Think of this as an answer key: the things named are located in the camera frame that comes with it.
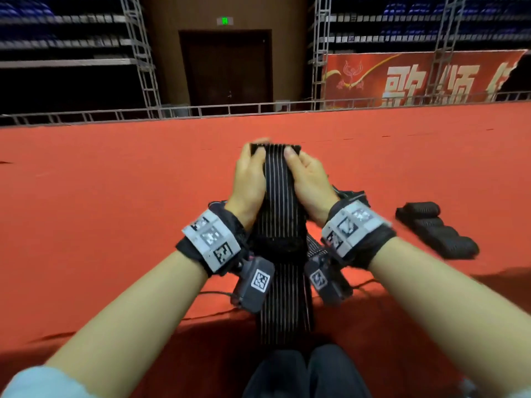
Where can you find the green exit sign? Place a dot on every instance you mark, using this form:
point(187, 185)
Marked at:
point(225, 21)

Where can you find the metal truss column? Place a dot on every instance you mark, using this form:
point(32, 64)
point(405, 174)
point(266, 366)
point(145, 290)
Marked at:
point(143, 54)
point(448, 41)
point(320, 45)

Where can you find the dark brown door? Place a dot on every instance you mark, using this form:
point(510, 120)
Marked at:
point(226, 70)

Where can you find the black wristband with marker tags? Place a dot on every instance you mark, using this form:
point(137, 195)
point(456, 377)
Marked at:
point(355, 229)
point(212, 238)

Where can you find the metal railing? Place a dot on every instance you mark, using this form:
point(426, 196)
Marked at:
point(207, 108)

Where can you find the red banner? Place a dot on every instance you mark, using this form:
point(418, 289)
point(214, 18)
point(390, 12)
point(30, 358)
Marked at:
point(415, 78)

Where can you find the person's right hand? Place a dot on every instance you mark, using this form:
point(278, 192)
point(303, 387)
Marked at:
point(311, 185)

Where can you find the tiered bleacher seats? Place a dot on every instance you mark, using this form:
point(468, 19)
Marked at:
point(58, 33)
point(398, 20)

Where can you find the black trousers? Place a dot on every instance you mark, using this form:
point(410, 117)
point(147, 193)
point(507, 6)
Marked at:
point(307, 375)

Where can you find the person's left forearm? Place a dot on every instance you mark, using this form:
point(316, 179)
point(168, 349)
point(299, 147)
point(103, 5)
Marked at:
point(124, 327)

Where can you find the person's left hand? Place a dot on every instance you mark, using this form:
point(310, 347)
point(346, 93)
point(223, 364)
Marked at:
point(247, 185)

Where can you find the light blue sleeve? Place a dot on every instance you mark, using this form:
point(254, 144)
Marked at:
point(518, 393)
point(41, 384)

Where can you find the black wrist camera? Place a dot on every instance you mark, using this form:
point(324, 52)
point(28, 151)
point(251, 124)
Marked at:
point(326, 277)
point(255, 282)

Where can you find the person's right forearm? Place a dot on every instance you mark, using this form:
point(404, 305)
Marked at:
point(456, 311)

